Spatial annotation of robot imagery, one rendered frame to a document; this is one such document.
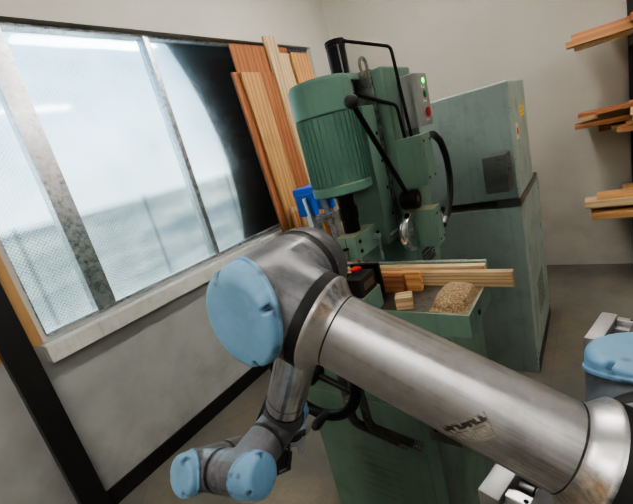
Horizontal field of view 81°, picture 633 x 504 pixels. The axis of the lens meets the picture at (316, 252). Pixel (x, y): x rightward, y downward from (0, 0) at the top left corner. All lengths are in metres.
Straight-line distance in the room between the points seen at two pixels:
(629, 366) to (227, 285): 0.42
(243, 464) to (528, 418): 0.47
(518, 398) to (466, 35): 3.15
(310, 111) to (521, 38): 2.45
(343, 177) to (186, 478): 0.76
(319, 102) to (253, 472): 0.83
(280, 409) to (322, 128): 0.69
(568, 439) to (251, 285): 0.31
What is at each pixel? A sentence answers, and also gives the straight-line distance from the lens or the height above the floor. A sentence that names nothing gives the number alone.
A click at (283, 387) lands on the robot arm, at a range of 0.70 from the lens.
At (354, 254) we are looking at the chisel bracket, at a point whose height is 1.02.
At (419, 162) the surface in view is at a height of 1.22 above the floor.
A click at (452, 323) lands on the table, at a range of 0.94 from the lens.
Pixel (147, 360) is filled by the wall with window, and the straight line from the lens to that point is 2.18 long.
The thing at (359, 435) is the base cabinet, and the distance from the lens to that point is 1.35.
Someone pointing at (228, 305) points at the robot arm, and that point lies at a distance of 0.42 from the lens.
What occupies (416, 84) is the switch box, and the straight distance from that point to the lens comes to 1.29.
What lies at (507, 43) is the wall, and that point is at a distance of 3.33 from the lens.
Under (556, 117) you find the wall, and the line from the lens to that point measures 3.29.
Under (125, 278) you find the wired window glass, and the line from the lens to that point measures 2.16.
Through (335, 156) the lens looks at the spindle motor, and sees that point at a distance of 1.03.
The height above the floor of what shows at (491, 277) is 0.93.
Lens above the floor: 1.33
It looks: 15 degrees down
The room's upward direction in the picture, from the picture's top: 15 degrees counter-clockwise
